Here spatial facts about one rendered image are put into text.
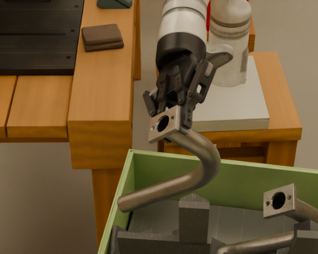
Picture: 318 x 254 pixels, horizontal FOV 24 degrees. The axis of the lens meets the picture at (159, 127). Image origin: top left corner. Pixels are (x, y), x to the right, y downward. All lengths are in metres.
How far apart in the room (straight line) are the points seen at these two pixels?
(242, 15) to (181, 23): 0.55
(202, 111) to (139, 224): 0.35
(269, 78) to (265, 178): 0.46
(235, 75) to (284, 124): 0.16
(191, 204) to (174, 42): 0.24
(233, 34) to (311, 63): 1.83
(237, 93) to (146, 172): 0.36
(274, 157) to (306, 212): 0.69
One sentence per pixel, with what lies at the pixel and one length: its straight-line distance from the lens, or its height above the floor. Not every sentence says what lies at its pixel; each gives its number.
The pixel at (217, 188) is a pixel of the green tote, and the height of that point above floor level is 0.89.
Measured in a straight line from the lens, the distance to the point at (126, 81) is 1.75.
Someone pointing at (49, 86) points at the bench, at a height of 0.88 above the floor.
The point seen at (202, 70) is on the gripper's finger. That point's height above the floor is 1.33.
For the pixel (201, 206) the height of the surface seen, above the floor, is 1.15.
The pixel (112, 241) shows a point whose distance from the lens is 1.30.
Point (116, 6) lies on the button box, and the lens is 2.03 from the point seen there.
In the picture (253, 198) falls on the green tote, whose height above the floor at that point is 0.87.
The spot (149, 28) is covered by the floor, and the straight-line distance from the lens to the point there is 3.65.
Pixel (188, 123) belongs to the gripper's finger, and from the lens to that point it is 1.02.
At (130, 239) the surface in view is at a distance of 1.19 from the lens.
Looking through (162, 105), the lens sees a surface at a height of 1.27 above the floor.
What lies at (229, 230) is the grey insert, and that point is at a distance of 1.47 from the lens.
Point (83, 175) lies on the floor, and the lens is 2.82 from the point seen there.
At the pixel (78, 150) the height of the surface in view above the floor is 0.81.
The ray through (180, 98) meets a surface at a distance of 1.04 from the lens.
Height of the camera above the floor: 1.92
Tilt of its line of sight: 39 degrees down
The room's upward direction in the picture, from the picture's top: straight up
